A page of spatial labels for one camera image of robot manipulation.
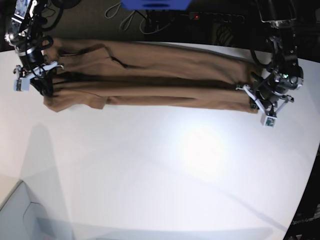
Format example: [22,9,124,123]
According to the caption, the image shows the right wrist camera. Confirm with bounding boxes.
[13,78,31,92]

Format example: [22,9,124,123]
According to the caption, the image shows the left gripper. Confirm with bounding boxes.
[236,78,295,117]

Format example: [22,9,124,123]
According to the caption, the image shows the brown t-shirt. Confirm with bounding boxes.
[44,38,262,113]

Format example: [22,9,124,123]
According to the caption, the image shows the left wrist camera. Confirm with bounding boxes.
[260,114,277,128]

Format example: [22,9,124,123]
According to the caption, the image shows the white box at table corner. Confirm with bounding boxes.
[0,181,52,240]

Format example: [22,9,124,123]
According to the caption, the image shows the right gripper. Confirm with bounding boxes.
[13,49,65,97]

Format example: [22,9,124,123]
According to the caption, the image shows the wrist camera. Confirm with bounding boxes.
[260,114,277,128]
[13,78,31,92]

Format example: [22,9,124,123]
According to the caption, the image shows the white cable loop on floor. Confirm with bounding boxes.
[104,0,151,35]

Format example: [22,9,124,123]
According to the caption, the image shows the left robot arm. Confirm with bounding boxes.
[236,0,304,127]

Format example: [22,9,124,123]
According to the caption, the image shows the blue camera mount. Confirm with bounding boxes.
[121,0,191,11]

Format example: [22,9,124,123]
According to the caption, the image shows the black power strip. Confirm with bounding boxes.
[188,12,245,24]

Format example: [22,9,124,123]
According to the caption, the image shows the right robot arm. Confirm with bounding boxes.
[4,0,64,97]

